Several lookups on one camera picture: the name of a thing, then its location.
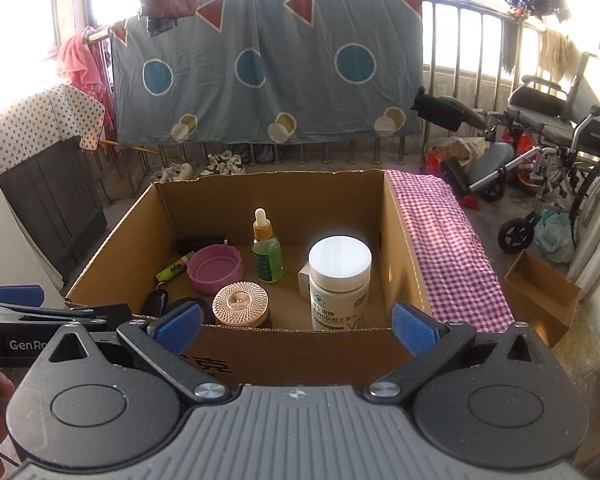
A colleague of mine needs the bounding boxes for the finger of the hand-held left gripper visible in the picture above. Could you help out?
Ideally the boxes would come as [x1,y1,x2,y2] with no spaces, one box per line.
[0,302,132,333]
[0,284,46,307]

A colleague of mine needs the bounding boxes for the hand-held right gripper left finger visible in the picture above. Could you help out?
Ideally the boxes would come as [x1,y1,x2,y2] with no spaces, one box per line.
[42,302,231,403]

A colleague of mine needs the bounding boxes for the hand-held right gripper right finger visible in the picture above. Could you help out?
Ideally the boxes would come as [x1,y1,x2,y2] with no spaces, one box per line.
[367,301,553,403]

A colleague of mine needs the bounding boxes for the black car key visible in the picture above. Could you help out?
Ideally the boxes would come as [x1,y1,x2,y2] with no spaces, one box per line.
[142,282,171,317]

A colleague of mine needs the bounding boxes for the rose gold lidded jar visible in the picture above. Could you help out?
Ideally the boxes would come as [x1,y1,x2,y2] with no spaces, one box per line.
[212,282,271,329]

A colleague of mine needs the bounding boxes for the pink plastic bowl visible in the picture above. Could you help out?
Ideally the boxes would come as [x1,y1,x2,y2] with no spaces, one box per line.
[186,243,244,296]

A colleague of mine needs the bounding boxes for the white pill bottle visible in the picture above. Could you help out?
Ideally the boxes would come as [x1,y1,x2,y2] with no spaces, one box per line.
[307,236,373,332]

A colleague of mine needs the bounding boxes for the green dropper bottle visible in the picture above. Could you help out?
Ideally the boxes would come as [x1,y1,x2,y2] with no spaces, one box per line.
[251,208,284,284]

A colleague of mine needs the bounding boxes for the large cardboard box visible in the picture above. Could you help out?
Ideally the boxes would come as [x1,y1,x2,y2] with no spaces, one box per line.
[64,169,433,397]

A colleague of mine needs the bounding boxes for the green tube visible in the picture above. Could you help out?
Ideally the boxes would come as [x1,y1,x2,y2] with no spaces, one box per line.
[154,255,197,283]

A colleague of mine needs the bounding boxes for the black cylinder bottle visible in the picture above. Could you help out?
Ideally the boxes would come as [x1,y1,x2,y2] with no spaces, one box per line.
[176,236,229,257]

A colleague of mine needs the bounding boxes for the purple checked tablecloth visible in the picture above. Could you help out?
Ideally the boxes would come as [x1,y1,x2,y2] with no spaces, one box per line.
[382,169,516,335]

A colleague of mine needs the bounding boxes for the dark grey cabinet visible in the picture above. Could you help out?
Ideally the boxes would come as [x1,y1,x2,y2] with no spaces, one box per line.
[0,135,107,283]

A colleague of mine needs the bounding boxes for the small cardboard box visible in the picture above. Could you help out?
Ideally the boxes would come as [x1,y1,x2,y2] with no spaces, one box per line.
[501,248,584,350]

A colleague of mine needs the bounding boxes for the black plastic footrest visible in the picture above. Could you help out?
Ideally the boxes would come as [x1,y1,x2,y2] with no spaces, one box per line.
[442,156,470,200]

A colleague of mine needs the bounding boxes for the pale green plastic bag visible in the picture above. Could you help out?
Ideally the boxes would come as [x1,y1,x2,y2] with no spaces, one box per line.
[531,209,577,265]

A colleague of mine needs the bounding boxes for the white star-print cloth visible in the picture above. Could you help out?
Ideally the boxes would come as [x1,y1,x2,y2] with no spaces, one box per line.
[0,82,106,177]

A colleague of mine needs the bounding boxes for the grey padded rest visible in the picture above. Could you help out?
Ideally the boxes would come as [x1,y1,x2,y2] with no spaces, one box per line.
[467,141,516,188]

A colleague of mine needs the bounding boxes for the yellow pole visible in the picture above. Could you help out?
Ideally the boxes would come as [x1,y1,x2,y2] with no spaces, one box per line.
[99,141,160,157]

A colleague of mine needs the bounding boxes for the beige woven bag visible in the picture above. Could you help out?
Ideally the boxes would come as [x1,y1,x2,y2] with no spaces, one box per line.
[424,136,487,167]

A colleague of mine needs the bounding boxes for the red plastic object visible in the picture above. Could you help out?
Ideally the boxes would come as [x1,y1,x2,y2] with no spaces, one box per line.
[501,129,548,162]

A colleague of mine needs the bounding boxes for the black padded rest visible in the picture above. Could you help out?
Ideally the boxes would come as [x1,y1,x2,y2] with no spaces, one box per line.
[411,87,487,135]

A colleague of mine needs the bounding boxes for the pink hanging clothes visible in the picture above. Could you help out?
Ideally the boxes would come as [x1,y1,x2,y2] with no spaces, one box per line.
[57,27,118,136]

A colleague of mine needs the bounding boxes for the wheelchair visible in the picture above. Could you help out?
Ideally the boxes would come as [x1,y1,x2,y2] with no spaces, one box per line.
[495,30,600,256]

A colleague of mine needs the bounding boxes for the blue sheet with circles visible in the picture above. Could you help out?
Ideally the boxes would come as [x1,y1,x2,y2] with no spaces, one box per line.
[109,0,425,145]

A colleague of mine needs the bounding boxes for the metal balcony railing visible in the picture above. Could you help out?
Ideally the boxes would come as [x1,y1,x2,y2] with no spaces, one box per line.
[80,0,548,173]

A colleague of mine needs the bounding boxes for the beige fringed cloth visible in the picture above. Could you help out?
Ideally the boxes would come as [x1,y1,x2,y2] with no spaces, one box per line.
[502,22,582,85]

